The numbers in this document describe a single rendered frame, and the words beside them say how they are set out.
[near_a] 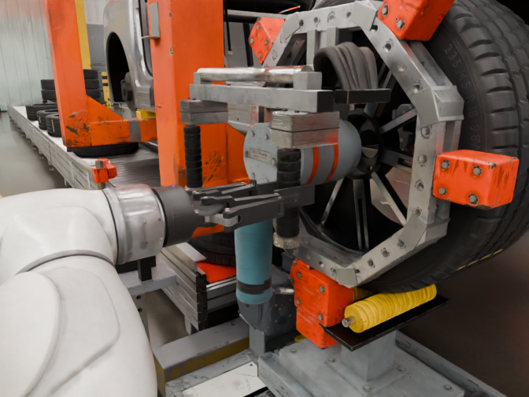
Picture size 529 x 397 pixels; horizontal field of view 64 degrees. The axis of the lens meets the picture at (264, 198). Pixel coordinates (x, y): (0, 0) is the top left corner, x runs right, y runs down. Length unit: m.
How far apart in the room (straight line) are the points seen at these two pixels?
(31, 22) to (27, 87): 1.74
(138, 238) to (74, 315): 0.16
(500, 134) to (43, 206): 0.63
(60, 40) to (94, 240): 2.68
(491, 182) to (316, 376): 0.76
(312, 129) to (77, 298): 0.39
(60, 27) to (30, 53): 10.63
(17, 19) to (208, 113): 12.93
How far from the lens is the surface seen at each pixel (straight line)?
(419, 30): 0.76
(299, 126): 0.59
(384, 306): 0.95
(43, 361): 0.34
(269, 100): 0.68
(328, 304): 0.95
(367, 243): 0.97
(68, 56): 3.09
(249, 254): 0.96
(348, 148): 0.84
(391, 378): 1.24
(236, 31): 3.61
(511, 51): 0.85
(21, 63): 13.67
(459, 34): 0.78
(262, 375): 1.39
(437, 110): 0.69
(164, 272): 1.27
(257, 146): 0.80
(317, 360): 1.28
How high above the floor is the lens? 1.00
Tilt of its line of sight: 17 degrees down
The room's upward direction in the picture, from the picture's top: straight up
